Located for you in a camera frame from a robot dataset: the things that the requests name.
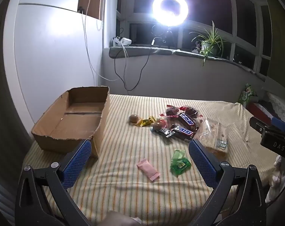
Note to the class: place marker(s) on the striped yellow blanket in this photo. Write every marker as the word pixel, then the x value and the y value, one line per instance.
pixel 123 150

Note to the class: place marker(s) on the white window frame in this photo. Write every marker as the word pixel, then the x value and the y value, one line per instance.
pixel 232 16

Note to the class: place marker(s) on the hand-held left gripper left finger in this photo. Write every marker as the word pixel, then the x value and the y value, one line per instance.
pixel 77 162

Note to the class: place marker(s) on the small black chocolate bar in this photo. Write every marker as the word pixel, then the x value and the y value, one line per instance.
pixel 165 133

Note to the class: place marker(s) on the yellow candy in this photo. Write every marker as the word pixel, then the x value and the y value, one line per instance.
pixel 146 122

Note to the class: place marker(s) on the red box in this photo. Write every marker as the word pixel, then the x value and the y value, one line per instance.
pixel 260 110

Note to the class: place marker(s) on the green snack bag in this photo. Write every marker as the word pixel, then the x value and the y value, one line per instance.
pixel 246 95

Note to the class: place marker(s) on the brown jelly cup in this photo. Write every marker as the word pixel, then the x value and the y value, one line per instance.
pixel 134 119

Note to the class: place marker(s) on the brown cardboard box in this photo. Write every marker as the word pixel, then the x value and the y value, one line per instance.
pixel 71 124

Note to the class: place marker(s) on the floral pillow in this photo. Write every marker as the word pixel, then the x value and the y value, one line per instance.
pixel 280 106

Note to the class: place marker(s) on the black light stand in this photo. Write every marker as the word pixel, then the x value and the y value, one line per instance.
pixel 169 37

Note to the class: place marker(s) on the white wardrobe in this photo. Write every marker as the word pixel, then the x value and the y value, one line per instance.
pixel 50 51

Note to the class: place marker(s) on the red round candy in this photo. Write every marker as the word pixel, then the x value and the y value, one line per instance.
pixel 172 110
pixel 190 110

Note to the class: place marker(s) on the clear rice cracker packet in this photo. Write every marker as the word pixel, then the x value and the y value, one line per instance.
pixel 215 135

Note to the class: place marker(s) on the potted spider plant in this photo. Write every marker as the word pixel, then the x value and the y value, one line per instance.
pixel 209 43

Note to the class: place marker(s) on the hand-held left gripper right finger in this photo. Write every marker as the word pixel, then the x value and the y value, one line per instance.
pixel 203 162

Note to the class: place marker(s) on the pink snack packet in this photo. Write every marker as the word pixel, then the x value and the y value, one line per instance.
pixel 148 170

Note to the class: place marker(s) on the blue label chocolate bar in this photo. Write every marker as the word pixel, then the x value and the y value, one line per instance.
pixel 187 120

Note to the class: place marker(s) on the green snack packet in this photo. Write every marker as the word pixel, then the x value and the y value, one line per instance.
pixel 179 162

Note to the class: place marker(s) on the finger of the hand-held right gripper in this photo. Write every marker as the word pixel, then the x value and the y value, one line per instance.
pixel 280 124
pixel 260 124

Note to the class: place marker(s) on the brown wrapper chocolate bar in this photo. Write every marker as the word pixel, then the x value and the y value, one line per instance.
pixel 183 131

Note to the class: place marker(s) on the white power adapter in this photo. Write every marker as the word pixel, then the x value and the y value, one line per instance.
pixel 121 41

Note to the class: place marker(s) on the white plush toy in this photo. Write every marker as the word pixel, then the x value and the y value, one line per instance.
pixel 275 181

